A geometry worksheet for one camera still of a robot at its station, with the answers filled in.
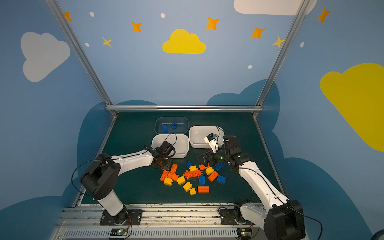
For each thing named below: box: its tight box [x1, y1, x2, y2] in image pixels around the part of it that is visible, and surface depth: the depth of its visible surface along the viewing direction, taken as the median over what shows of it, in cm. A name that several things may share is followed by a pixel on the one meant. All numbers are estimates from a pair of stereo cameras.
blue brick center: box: [199, 175, 206, 185], surface depth 88 cm
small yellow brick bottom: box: [189, 187, 197, 196], surface depth 84 cm
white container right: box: [189, 125, 225, 149], surface depth 109 cm
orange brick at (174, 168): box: [170, 163, 178, 175], surface depth 92 cm
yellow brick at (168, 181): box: [163, 177, 173, 186], surface depth 86 cm
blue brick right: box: [217, 174, 227, 184], surface depth 88 cm
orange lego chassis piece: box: [183, 169, 203, 180], surface depth 90 cm
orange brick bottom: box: [197, 186, 210, 193], surface depth 85 cm
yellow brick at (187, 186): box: [183, 181, 193, 192], surface depth 85 cm
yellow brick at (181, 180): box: [177, 175, 186, 186], surface depth 87 cm
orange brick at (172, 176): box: [167, 172, 179, 181], surface depth 88 cm
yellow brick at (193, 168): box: [189, 165, 197, 172], surface depth 92 cm
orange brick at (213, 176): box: [208, 171, 219, 182], surface depth 90 cm
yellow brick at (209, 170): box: [205, 166, 214, 176], surface depth 90 cm
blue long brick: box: [162, 124, 168, 134], surface depth 112 cm
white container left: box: [151, 134, 190, 159], surface depth 100 cm
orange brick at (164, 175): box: [160, 168, 169, 182], surface depth 90 cm
